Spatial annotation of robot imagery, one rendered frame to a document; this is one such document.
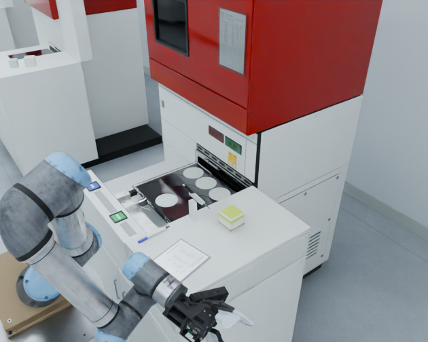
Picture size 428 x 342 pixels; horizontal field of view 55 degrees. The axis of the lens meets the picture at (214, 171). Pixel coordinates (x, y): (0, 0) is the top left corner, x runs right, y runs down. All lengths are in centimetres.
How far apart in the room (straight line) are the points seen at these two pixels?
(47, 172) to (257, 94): 90
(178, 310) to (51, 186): 42
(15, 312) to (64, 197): 65
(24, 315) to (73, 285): 53
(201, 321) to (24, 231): 45
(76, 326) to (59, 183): 68
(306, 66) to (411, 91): 133
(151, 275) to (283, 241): 65
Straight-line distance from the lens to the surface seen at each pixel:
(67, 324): 157
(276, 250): 155
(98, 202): 180
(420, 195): 319
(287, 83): 171
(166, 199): 185
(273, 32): 158
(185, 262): 147
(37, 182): 99
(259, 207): 170
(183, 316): 105
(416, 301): 287
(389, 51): 302
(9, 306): 157
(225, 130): 187
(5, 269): 157
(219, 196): 186
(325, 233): 257
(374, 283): 287
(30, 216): 98
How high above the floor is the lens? 202
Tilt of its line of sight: 33 degrees down
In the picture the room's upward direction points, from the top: straight up
